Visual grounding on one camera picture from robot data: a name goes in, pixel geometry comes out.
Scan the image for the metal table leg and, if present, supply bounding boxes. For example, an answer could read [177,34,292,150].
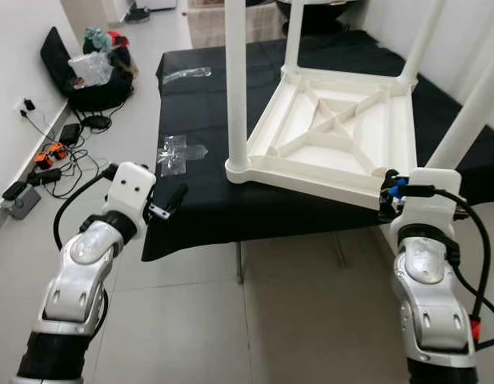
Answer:
[235,240,247,286]

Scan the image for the black table cloth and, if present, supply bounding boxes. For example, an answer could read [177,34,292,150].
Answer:
[140,30,494,262]

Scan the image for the black bag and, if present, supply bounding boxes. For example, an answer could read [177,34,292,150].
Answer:
[40,26,136,113]

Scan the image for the red cloth item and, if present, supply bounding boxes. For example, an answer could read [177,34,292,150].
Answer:
[106,32,130,50]

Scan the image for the grey power brick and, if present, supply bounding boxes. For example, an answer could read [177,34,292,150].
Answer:
[0,182,42,220]

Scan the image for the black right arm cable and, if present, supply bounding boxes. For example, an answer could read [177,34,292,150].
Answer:
[397,185,494,350]

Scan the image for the white plastic table top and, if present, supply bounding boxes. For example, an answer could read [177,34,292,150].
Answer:
[225,66,420,211]

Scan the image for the black power strip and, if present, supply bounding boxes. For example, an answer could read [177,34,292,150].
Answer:
[26,168,62,186]

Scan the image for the tangled black floor cables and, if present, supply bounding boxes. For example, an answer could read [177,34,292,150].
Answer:
[26,108,107,201]

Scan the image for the black round stool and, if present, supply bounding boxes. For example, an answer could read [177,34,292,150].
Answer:
[275,0,369,38]

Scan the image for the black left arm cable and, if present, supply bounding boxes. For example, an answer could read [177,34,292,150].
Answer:
[52,166,117,258]

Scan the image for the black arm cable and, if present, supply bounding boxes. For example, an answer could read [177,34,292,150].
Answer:
[52,166,117,258]
[397,185,494,350]

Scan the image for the teal crumpled cloth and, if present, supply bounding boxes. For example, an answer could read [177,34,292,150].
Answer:
[82,26,112,54]

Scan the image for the black round floor device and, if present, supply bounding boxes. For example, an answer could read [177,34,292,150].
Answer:
[122,4,152,24]
[81,115,112,131]

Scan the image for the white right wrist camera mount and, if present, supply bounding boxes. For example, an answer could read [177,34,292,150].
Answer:
[397,169,463,242]

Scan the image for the beige cloth covered bench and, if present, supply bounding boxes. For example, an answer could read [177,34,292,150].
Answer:
[187,0,289,48]

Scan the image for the black power adapter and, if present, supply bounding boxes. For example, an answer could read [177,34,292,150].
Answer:
[58,122,82,146]

